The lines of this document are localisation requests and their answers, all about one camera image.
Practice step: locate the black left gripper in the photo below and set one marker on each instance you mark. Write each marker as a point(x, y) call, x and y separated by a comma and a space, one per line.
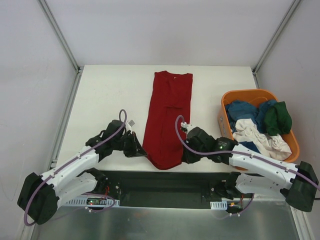
point(130, 145)

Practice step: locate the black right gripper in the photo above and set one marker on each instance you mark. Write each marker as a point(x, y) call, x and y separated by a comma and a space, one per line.
point(189, 152)

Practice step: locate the red t-shirt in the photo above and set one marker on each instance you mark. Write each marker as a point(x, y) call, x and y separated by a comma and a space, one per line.
point(171, 97)

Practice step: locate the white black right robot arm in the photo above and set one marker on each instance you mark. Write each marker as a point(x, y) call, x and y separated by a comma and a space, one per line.
point(296, 183)

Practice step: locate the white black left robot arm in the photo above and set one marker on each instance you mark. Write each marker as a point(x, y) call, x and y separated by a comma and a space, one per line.
point(43, 194)

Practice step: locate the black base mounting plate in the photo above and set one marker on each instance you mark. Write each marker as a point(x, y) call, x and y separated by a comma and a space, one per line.
point(176, 190)

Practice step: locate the blue t-shirt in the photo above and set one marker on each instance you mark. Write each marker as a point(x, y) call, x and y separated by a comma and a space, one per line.
point(244, 110)

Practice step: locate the white t-shirt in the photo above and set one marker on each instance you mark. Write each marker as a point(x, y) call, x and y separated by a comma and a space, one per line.
point(271, 146)

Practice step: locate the green t-shirt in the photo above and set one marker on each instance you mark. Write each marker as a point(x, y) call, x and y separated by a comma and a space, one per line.
point(277, 120)

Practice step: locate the right white cable duct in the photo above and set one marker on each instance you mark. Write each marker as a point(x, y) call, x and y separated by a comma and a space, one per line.
point(219, 205)

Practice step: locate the white cable duct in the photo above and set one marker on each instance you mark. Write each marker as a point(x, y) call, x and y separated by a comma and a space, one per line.
point(219, 205)
point(90, 201)

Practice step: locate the left white cable duct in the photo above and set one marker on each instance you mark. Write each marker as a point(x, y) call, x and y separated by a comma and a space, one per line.
point(90, 201)

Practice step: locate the aluminium front rail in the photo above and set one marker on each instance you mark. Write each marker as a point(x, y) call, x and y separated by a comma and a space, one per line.
point(262, 197)

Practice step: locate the right aluminium frame post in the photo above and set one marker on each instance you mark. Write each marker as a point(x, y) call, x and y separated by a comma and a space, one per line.
point(293, 7)

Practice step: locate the aluminium frame post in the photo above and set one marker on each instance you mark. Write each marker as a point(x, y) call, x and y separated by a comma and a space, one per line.
point(293, 7)
point(59, 34)

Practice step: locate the left aluminium frame post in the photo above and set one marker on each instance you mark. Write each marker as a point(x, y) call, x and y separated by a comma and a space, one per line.
point(59, 34)

